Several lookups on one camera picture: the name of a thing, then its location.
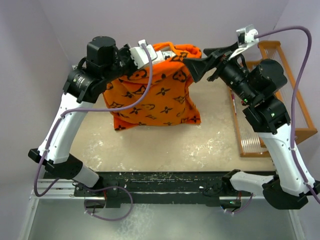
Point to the white pillow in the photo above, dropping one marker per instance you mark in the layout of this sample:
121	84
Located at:
163	56

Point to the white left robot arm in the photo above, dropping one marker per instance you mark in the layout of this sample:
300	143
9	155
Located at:
103	63

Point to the orange wooden tiered rack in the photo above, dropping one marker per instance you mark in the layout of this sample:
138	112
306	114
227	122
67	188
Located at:
250	145

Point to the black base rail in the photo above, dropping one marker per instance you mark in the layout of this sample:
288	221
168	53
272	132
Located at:
189	188

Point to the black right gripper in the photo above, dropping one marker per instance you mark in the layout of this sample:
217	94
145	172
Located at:
199	66

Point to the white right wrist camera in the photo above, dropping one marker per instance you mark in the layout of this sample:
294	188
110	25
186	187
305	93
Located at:
246	38

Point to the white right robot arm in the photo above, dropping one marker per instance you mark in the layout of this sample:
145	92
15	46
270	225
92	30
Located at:
268	116

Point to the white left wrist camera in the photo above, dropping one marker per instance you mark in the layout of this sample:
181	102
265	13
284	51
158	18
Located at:
142	54

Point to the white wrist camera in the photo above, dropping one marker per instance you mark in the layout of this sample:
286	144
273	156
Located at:
246	38
142	54

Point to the red white marker pen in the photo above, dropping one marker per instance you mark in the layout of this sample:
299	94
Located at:
234	103

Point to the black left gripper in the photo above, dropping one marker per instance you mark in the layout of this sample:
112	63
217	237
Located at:
125	51

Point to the aluminium frame rail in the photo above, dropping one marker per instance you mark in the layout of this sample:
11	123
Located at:
61	215

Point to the orange patterned pillowcase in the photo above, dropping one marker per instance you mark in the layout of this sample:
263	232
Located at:
167	102

